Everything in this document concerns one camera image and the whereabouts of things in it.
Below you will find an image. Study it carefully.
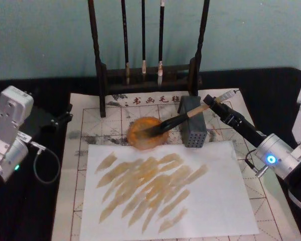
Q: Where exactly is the large black-bristled calligraphy brush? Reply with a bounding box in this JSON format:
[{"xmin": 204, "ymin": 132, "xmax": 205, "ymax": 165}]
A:
[{"xmin": 145, "ymin": 90, "xmax": 240, "ymax": 139}]

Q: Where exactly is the white paper with tan strokes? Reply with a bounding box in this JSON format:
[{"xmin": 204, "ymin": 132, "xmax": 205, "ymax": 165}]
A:
[{"xmin": 78, "ymin": 140, "xmax": 260, "ymax": 241}]

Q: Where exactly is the grey block with holes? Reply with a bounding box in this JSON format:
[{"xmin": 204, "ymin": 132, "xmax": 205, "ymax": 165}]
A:
[{"xmin": 178, "ymin": 95, "xmax": 208, "ymax": 149}]

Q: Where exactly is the hanging brush with white tip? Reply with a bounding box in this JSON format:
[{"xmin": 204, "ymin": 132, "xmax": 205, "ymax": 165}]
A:
[{"xmin": 157, "ymin": 0, "xmax": 166, "ymax": 86}]

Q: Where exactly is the thin hanging brush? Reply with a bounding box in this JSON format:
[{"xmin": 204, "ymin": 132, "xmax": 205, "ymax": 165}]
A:
[{"xmin": 140, "ymin": 0, "xmax": 148, "ymax": 75}]

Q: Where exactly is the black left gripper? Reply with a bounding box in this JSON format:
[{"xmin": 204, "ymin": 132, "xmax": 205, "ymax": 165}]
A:
[{"xmin": 19, "ymin": 103, "xmax": 74, "ymax": 142}]

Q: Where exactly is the thin dark left gripper cable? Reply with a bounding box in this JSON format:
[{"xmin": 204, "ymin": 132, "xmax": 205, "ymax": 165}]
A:
[{"xmin": 30, "ymin": 141, "xmax": 61, "ymax": 184}]

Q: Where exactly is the hanging brush with brown tip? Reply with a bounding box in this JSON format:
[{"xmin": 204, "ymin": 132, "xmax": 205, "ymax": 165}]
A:
[{"xmin": 120, "ymin": 0, "xmax": 131, "ymax": 85}]

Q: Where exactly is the white gridded calligraphy felt mat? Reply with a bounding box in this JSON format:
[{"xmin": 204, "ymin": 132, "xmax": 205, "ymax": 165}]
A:
[{"xmin": 51, "ymin": 87, "xmax": 301, "ymax": 241}]

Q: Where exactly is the round orange paint dish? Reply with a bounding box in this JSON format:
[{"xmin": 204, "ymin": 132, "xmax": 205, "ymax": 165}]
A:
[{"xmin": 127, "ymin": 117, "xmax": 170, "ymax": 151}]

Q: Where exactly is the thin dark gripper cable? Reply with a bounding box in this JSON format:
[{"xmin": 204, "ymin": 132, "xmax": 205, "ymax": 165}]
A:
[
  {"xmin": 244, "ymin": 149, "xmax": 269, "ymax": 179},
  {"xmin": 30, "ymin": 141, "xmax": 61, "ymax": 184}
]

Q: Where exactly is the dark wooden brush rack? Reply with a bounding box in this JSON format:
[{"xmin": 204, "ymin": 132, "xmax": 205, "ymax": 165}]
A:
[{"xmin": 87, "ymin": 0, "xmax": 212, "ymax": 119}]

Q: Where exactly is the thin dark right gripper cable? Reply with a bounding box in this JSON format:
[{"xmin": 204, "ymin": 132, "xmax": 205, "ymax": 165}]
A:
[{"xmin": 244, "ymin": 149, "xmax": 269, "ymax": 179}]

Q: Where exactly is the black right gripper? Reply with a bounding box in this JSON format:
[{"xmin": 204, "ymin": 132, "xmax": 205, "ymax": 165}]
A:
[{"xmin": 203, "ymin": 94, "xmax": 267, "ymax": 149}]

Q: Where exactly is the black table cloth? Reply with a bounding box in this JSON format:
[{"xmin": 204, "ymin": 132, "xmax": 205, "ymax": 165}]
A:
[{"xmin": 0, "ymin": 66, "xmax": 301, "ymax": 241}]

